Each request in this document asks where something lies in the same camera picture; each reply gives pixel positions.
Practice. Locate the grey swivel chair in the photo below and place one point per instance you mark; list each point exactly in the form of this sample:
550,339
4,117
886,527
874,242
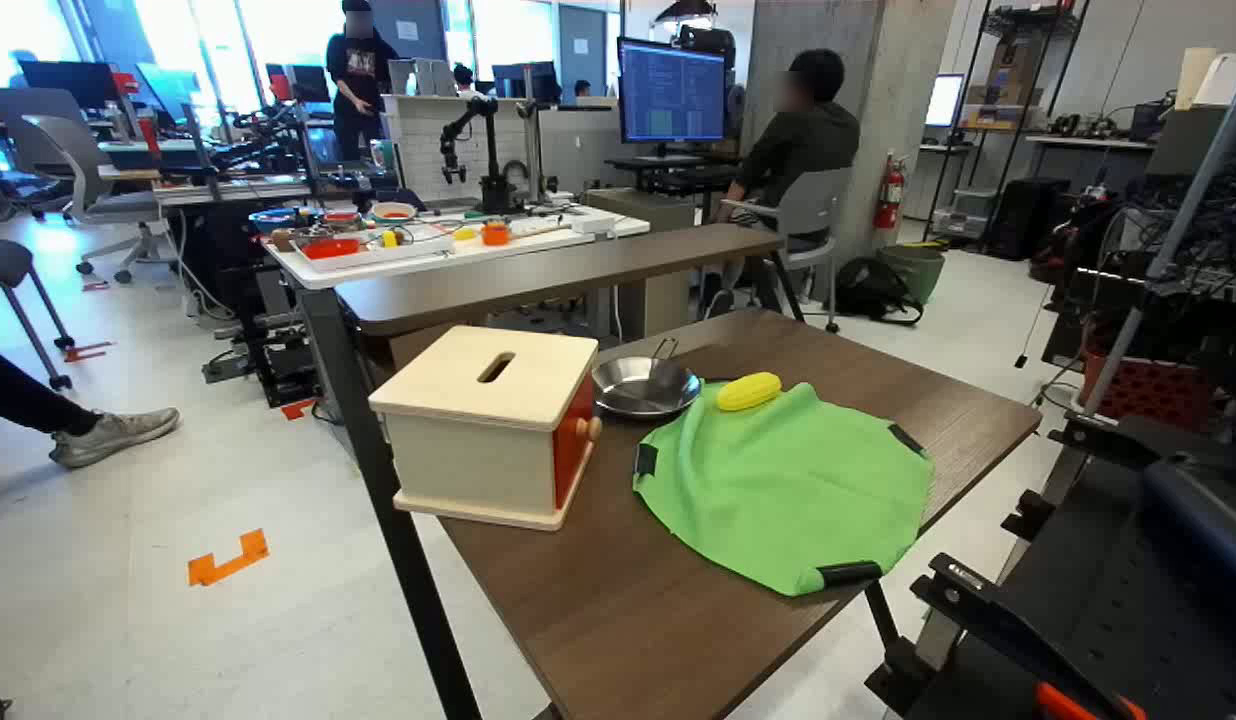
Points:
68,163

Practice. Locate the black backpack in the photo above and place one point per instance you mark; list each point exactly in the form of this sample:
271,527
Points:
877,284

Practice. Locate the small black robot arm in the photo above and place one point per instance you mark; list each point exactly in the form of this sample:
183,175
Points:
491,175

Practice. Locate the brown table with black legs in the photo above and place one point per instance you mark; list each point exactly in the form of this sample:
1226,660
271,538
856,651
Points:
537,273

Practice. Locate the standing person dark clothes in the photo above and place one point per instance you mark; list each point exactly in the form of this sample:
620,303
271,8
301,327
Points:
362,72

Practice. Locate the grey office chair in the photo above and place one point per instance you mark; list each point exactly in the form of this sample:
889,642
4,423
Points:
815,215

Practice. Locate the black stool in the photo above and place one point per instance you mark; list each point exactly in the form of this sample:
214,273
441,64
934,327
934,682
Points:
3,262

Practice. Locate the wooden slot box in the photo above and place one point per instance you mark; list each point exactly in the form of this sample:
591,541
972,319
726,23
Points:
477,427

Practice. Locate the metal shelf rack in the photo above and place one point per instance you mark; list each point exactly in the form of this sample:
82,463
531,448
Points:
1001,120

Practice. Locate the black mounting platform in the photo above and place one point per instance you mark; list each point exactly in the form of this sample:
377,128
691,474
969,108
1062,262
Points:
1136,586

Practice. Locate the metal bowl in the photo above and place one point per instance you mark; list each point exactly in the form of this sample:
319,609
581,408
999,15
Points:
639,385

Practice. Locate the red fire extinguisher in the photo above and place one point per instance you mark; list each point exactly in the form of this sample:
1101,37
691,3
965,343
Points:
889,194

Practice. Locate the red crate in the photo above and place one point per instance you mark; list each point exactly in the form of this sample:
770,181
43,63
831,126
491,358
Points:
1150,395

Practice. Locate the computer monitor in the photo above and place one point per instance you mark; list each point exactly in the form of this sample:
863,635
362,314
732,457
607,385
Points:
674,93

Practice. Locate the green towel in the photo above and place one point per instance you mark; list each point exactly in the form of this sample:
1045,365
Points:
779,494

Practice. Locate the black clamp orange tip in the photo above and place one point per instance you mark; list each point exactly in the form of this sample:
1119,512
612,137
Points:
991,621

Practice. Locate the orange flat bowl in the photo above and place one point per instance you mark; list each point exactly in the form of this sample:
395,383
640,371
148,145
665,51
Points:
335,248

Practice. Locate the yellow toy corn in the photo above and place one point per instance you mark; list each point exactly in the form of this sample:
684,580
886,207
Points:
748,395

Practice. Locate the white table with toys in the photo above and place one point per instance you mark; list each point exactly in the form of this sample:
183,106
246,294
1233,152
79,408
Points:
431,247

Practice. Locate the dark wood table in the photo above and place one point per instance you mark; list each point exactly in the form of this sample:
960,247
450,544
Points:
619,612

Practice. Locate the orange cup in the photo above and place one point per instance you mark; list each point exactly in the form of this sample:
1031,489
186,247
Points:
499,235

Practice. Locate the seated person dark shirt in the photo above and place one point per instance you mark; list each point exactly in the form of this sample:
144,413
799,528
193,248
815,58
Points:
801,142

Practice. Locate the grey metal pole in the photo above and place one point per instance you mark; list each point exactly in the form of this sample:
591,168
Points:
1178,224

